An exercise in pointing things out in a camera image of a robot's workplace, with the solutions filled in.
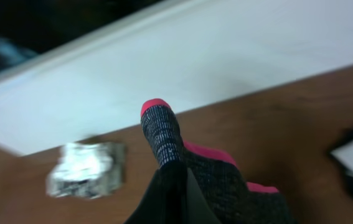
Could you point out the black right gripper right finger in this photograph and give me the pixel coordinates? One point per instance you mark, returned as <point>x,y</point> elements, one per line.
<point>198,211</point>

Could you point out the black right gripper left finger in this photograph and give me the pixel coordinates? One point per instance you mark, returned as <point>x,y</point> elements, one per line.
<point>164,201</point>

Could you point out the black pants with red waistband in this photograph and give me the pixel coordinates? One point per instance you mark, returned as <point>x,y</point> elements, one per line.
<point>231,198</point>

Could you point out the white shirt with black print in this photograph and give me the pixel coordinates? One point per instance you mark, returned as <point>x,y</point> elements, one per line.
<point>84,171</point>

